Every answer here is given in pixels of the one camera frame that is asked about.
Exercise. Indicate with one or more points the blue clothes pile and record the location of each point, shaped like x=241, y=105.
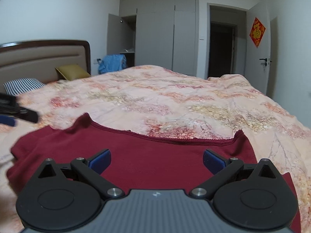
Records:
x=112, y=63

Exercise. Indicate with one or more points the floral pink bed quilt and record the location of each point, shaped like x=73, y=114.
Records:
x=153, y=101

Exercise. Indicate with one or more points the white bedroom door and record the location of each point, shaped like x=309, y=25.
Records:
x=255, y=73

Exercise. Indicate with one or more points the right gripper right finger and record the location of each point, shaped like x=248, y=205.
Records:
x=247, y=196

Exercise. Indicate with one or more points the dark red shirt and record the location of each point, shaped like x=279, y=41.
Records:
x=138, y=161

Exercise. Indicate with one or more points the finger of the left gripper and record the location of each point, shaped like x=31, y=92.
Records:
x=10, y=107
x=7, y=120

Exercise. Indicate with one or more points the striped blue white pillow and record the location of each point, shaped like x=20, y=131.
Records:
x=22, y=85

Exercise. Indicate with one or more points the red fu door decoration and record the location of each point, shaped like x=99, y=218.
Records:
x=257, y=31

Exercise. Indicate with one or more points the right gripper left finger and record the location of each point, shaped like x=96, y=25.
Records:
x=66, y=196

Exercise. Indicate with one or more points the grey wardrobe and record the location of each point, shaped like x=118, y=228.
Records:
x=156, y=32

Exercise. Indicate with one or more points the brown beige headboard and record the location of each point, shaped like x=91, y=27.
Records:
x=39, y=59

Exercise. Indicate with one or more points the olive yellow pillow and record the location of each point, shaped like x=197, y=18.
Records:
x=72, y=72

